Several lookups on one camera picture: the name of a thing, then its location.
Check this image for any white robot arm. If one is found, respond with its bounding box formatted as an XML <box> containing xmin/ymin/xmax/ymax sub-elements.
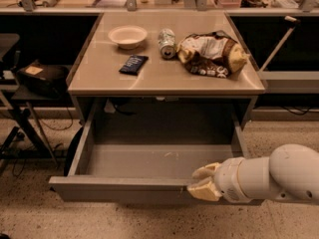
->
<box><xmin>187</xmin><ymin>144</ymin><xmax>319</xmax><ymax>204</ymax></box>

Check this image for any black bag on stand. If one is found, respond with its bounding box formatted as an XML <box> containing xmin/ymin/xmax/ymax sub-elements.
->
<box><xmin>17</xmin><ymin>61</ymin><xmax>69</xmax><ymax>99</ymax></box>

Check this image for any dark blue snack packet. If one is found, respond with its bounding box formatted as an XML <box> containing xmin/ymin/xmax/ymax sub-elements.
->
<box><xmin>119</xmin><ymin>55</ymin><xmax>149</xmax><ymax>76</ymax></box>

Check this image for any white-handled stick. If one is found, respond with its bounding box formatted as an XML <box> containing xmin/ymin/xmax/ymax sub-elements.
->
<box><xmin>259</xmin><ymin>16</ymin><xmax>300</xmax><ymax>73</ymax></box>

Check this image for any crumpled brown chip bag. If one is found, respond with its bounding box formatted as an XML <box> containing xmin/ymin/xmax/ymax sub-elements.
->
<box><xmin>176</xmin><ymin>31</ymin><xmax>248</xmax><ymax>79</ymax></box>

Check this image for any black backpack on floor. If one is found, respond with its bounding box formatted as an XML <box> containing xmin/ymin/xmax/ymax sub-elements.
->
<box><xmin>64</xmin><ymin>127</ymin><xmax>83</xmax><ymax>176</ymax></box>

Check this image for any grey top drawer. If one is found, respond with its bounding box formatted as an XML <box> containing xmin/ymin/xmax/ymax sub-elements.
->
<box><xmin>50</xmin><ymin>99</ymin><xmax>247</xmax><ymax>205</ymax></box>

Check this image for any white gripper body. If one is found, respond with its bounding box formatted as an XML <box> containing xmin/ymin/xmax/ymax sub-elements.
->
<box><xmin>214</xmin><ymin>157</ymin><xmax>251</xmax><ymax>203</ymax></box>

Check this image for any black metal stand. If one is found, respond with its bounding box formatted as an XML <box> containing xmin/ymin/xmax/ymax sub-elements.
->
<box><xmin>0</xmin><ymin>33</ymin><xmax>68</xmax><ymax>171</ymax></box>

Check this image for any crushed soda can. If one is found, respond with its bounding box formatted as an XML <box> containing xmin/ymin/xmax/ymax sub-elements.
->
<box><xmin>158</xmin><ymin>28</ymin><xmax>175</xmax><ymax>60</ymax></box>

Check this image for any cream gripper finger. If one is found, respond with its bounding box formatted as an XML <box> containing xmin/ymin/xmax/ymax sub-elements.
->
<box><xmin>187</xmin><ymin>178</ymin><xmax>222</xmax><ymax>201</ymax></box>
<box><xmin>192</xmin><ymin>162</ymin><xmax>220</xmax><ymax>179</ymax></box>

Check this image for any grey drawer cabinet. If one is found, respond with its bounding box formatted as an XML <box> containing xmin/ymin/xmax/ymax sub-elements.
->
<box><xmin>69</xmin><ymin>9</ymin><xmax>264</xmax><ymax>120</ymax></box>

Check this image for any white paper bowl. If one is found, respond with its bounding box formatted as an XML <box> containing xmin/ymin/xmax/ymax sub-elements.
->
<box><xmin>108</xmin><ymin>25</ymin><xmax>148</xmax><ymax>50</ymax></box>

